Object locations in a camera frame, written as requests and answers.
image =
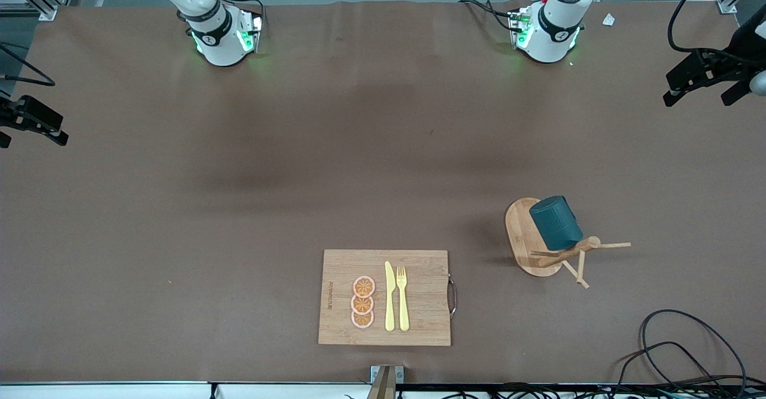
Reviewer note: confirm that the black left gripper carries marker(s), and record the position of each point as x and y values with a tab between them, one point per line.
737	59

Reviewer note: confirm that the white paper scrap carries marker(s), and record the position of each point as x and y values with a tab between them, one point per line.
608	20

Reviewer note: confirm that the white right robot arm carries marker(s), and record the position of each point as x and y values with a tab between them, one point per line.
218	40

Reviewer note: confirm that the wooden mug tree stand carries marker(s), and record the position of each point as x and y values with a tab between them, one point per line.
526	237

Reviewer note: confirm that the bamboo cutting board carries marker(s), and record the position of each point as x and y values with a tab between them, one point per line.
419	303

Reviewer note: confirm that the yellow plastic knife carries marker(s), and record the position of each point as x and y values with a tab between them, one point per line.
389	303

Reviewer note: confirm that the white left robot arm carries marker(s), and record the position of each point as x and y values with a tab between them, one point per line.
550	34

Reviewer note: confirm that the dried orange slice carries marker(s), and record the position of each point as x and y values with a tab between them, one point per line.
364	286
362	320
362	305

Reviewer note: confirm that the yellow plastic fork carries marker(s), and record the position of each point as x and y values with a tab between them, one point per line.
403	309

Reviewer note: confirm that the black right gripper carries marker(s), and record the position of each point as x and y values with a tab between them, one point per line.
7	114

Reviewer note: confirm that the brown table cover sheet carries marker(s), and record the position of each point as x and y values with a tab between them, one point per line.
239	207

